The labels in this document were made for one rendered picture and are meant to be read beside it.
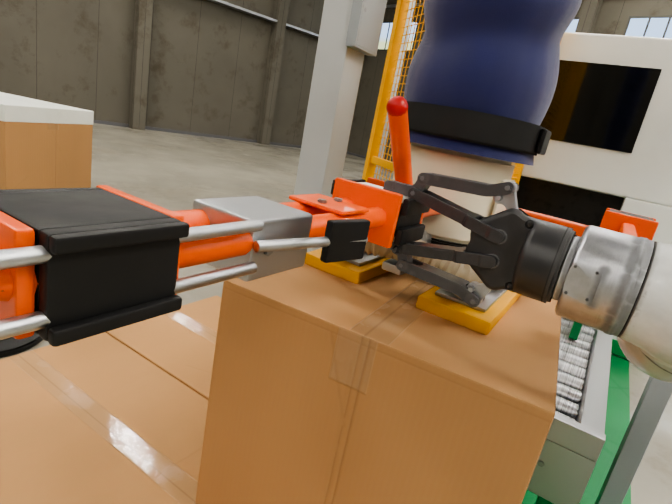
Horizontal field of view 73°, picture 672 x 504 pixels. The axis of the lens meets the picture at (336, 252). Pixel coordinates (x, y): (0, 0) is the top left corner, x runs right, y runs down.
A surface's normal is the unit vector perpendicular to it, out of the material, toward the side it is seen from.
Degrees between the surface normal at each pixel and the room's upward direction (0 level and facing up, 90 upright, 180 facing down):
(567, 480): 90
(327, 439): 89
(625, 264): 57
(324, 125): 90
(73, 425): 0
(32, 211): 0
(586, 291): 90
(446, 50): 74
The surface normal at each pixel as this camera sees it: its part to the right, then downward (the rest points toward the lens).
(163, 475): 0.18, -0.94
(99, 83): 0.66, 0.33
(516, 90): 0.30, 0.36
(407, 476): -0.45, 0.16
